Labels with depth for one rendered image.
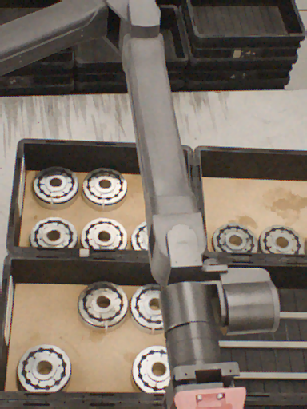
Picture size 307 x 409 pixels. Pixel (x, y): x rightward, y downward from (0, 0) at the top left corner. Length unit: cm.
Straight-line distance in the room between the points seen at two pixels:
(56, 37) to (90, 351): 67
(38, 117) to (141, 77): 101
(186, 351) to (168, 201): 18
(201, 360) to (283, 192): 101
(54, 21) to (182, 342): 51
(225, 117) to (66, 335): 85
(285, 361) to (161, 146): 72
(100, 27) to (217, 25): 157
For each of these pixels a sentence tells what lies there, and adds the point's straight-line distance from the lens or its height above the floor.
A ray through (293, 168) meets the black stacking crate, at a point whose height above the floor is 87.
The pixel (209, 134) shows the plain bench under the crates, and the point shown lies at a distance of 192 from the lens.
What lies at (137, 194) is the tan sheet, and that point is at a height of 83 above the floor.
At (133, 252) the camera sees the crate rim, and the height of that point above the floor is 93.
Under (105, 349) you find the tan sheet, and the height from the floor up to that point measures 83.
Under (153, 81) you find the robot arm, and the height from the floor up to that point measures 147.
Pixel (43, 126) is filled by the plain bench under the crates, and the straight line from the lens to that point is 190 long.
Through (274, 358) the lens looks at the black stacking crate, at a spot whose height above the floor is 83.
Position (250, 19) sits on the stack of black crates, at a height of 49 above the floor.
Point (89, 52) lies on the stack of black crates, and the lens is 257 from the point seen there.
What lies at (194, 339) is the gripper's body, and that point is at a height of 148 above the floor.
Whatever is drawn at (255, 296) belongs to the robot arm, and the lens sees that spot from 76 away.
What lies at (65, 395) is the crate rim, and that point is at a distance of 127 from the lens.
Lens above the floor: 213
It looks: 55 degrees down
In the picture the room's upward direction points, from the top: 10 degrees clockwise
